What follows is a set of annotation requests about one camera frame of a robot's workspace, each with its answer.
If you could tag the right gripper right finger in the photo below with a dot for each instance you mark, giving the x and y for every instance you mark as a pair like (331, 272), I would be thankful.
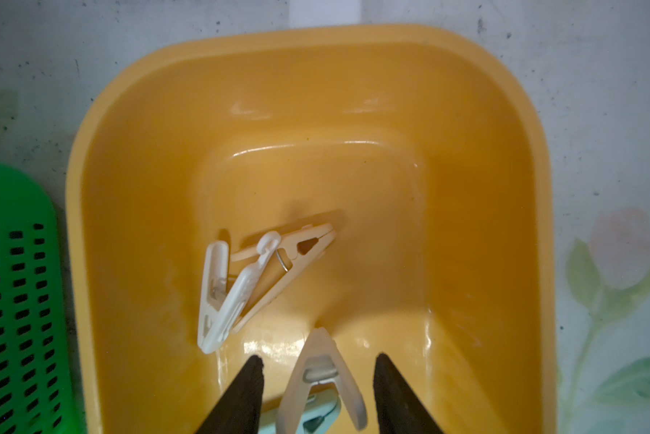
(398, 408)

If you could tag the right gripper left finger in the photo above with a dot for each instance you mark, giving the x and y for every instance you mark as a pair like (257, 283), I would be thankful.
(239, 408)

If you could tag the white clothespin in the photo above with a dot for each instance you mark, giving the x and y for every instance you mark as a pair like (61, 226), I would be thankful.
(320, 362)
(220, 304)

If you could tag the green plastic basket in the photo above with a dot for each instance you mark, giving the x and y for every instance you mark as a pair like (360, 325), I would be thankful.
(36, 392)

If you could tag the yellow plastic tray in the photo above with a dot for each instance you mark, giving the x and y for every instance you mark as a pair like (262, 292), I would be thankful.
(418, 146)

